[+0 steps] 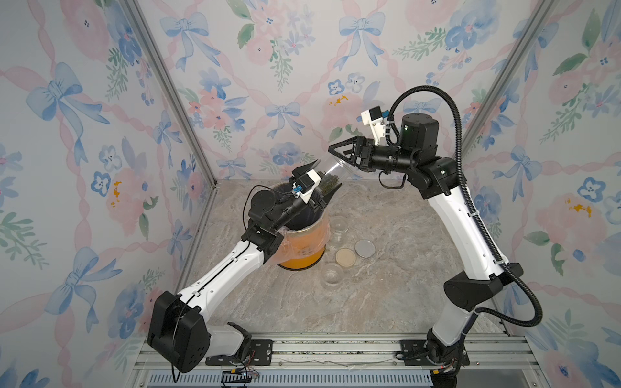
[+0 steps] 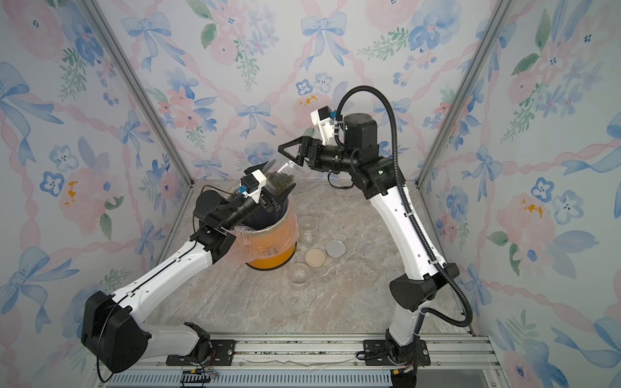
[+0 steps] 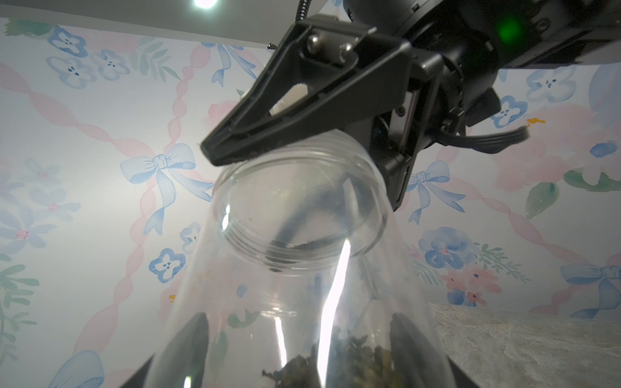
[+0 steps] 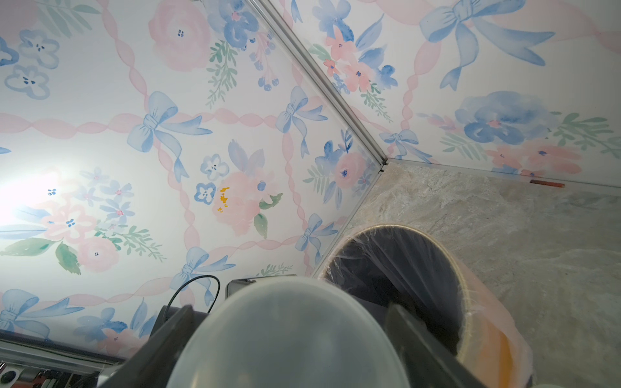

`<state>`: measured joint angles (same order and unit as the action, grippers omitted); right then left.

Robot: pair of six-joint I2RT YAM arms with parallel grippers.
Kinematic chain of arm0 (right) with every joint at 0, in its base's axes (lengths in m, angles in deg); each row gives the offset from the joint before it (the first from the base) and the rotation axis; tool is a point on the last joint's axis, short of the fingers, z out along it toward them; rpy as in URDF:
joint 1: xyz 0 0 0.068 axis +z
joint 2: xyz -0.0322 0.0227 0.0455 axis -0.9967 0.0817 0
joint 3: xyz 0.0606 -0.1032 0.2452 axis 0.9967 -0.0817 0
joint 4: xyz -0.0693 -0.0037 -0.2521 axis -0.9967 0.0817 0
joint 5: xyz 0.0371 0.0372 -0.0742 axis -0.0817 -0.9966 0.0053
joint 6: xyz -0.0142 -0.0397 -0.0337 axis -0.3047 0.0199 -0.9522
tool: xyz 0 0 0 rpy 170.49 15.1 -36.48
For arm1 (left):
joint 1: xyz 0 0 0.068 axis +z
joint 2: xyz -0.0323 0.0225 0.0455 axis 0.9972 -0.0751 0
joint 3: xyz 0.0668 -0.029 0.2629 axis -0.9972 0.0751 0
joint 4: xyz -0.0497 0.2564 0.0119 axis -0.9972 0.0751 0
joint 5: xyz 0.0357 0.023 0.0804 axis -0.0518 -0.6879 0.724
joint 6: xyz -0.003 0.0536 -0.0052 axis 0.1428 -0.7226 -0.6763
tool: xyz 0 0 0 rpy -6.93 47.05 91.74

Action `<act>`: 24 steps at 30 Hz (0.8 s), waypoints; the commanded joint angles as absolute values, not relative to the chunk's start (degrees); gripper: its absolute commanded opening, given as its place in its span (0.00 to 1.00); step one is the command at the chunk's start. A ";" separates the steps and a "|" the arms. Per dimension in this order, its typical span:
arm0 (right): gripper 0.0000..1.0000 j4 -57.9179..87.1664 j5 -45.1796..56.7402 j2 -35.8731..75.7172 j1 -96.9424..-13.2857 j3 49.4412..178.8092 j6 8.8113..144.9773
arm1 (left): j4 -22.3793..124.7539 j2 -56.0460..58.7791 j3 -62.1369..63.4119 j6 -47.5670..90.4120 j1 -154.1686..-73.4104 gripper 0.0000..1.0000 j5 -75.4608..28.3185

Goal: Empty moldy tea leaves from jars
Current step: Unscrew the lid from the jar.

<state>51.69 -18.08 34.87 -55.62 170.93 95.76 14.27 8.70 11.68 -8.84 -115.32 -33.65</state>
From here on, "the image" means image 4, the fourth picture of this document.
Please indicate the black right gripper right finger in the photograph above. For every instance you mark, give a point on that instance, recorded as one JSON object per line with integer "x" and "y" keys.
{"x": 426, "y": 361}

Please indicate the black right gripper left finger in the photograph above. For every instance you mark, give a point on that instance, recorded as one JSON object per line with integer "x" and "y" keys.
{"x": 153, "y": 364}

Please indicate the left aluminium corner post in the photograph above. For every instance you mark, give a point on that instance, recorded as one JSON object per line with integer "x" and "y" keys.
{"x": 295, "y": 48}

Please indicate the orange trash bin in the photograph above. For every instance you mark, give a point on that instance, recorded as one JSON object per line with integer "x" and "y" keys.
{"x": 436, "y": 291}

